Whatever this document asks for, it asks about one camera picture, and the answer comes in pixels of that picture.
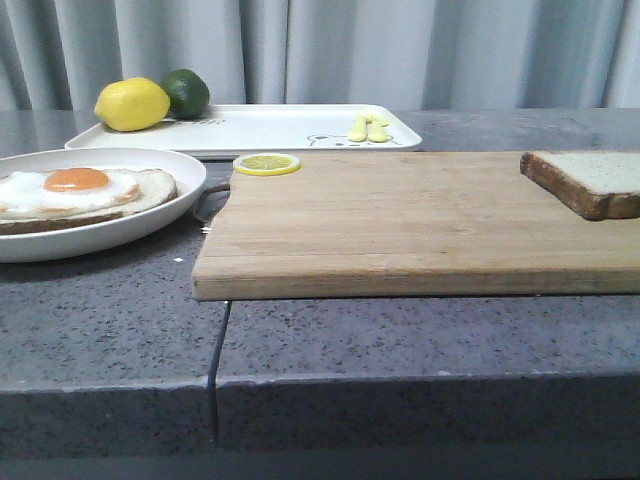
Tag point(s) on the pale yellow piece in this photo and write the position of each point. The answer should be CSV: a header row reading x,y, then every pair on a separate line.
x,y
376,129
358,131

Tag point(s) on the grey curtain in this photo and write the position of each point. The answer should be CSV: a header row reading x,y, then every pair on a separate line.
x,y
410,55

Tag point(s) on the yellow lemon slice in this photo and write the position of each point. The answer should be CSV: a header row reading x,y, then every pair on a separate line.
x,y
266,164

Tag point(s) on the bread slice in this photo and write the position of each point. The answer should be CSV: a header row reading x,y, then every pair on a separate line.
x,y
157,187
596,185

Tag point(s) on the metal cutting board handle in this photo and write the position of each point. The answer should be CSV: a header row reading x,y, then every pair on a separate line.
x,y
202,211

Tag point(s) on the white round plate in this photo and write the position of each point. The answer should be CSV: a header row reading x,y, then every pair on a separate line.
x,y
189,174

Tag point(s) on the fried egg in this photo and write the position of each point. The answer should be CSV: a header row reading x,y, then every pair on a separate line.
x,y
73,190

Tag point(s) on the right pale yellow piece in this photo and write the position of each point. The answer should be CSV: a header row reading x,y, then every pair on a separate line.
x,y
376,129

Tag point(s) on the green lime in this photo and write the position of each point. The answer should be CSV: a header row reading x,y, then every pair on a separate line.
x,y
188,93

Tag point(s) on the wooden cutting board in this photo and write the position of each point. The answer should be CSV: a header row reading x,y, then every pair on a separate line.
x,y
401,223

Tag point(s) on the left pale yellow piece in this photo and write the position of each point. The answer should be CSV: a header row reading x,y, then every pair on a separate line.
x,y
358,131

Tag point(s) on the white rectangular tray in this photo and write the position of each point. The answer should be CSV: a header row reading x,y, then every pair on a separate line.
x,y
231,130

